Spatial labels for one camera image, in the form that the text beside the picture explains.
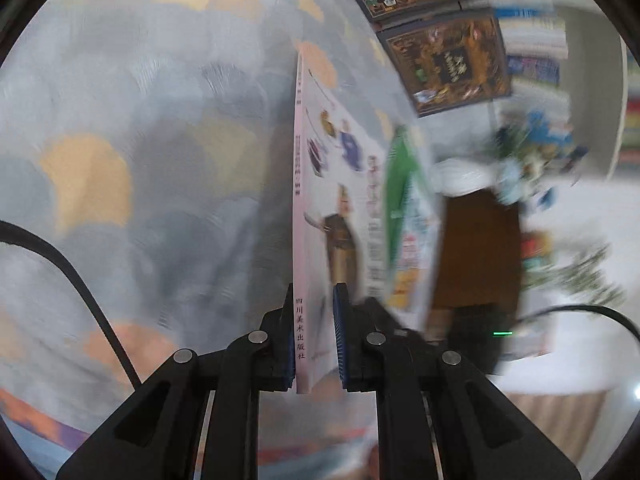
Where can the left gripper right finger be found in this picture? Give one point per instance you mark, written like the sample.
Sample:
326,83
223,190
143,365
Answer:
371,359

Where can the white bookshelf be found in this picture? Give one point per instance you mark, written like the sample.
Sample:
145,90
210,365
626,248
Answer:
596,76

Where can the dark ornate encyclopedia book lower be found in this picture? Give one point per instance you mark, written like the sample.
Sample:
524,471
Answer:
454,60

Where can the green potted plant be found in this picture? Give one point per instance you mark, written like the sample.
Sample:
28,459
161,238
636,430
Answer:
582,278

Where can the brown wooden cabinet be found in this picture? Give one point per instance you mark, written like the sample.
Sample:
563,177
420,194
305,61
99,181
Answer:
480,260

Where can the green Aesop fables book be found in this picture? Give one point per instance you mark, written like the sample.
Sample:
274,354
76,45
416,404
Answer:
401,165

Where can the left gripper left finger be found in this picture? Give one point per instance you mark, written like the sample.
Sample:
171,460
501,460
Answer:
261,361

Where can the white ceramic vase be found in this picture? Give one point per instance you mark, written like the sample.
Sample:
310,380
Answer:
456,177

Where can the patterned grey rug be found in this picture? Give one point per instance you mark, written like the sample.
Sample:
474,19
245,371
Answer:
151,142

